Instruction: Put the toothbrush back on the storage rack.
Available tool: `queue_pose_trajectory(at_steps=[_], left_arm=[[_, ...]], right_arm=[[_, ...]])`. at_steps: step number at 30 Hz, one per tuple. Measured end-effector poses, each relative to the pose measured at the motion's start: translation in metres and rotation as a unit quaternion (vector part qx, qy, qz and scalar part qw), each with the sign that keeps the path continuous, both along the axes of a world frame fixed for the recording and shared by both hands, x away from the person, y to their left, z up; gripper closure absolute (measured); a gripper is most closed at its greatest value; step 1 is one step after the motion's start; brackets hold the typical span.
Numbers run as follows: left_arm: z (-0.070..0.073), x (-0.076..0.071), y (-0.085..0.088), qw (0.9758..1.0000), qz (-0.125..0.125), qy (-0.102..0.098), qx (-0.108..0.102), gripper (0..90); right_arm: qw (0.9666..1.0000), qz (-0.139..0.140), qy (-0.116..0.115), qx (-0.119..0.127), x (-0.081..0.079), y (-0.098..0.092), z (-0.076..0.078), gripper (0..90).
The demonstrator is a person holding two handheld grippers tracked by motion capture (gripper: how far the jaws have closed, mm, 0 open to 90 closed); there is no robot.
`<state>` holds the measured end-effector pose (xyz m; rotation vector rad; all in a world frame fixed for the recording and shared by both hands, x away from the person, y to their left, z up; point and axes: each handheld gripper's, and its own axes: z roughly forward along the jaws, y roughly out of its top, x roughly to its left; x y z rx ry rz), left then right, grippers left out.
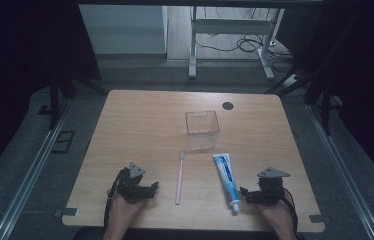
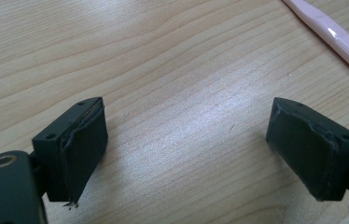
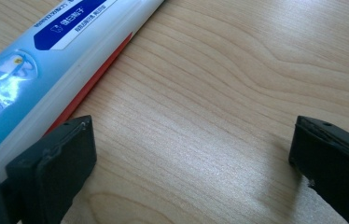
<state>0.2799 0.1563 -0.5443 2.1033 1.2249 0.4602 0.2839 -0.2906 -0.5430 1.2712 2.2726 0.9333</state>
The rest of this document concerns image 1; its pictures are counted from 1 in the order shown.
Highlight silver floor rail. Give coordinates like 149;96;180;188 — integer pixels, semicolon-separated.
0;99;73;240
307;103;374;240

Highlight pink toothbrush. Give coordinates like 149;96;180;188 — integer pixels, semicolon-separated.
174;151;186;206

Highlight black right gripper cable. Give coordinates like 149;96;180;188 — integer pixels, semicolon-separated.
282;187;304;240

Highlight white cabinet panel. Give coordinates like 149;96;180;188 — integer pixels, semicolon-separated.
78;4;169;55

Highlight white metal desk frame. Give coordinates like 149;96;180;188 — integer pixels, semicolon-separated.
188;5;287;81

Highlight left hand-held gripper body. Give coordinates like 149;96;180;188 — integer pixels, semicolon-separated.
116;162;149;204

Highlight black metal stand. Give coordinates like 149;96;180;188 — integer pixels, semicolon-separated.
264;64;334;136
48;63;108;132

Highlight blue and white toothpaste tube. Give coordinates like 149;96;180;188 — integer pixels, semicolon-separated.
212;153;242;214

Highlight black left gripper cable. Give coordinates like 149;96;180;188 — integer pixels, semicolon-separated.
103;167;130;231

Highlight person's left hand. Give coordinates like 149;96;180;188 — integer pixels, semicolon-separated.
107;189;147;228

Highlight clear plastic container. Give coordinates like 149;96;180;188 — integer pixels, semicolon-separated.
184;110;221;153

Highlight black floor cables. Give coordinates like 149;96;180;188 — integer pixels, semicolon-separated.
194;6;297;73

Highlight dark curtain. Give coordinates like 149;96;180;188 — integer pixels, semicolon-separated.
276;0;374;198
0;0;102;189

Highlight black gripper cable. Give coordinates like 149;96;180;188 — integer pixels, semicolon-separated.
103;167;130;231
282;187;304;240

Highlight person's right hand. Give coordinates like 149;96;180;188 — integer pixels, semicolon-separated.
257;199;297;231

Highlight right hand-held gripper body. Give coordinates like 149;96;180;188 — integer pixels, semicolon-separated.
256;166;291;205

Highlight black floor tape piece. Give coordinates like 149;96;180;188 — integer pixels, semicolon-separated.
37;104;53;116

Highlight white power strip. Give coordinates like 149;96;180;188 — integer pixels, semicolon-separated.
282;73;301;88

